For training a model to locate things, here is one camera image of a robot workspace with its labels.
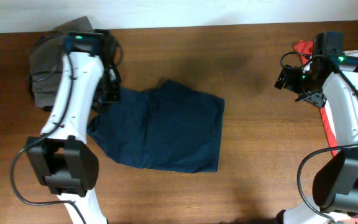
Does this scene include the grey folded trousers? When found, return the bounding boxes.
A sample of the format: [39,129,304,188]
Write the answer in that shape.
[27,16,93,111]

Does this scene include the red shirt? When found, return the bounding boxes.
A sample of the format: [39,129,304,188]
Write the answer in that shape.
[293,40,358,223]

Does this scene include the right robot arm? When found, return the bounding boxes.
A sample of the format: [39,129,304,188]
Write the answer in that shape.
[275,32,358,223]

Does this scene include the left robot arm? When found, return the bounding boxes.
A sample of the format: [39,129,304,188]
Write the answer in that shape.
[18,29,121,223]

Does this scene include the black folded garment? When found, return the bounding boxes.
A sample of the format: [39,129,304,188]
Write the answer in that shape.
[27,71,57,112]

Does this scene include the left black cable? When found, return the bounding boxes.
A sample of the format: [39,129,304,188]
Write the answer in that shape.
[9,35,124,224]

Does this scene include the navy blue shorts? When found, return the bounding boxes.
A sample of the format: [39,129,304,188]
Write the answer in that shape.
[87,80,225,173]

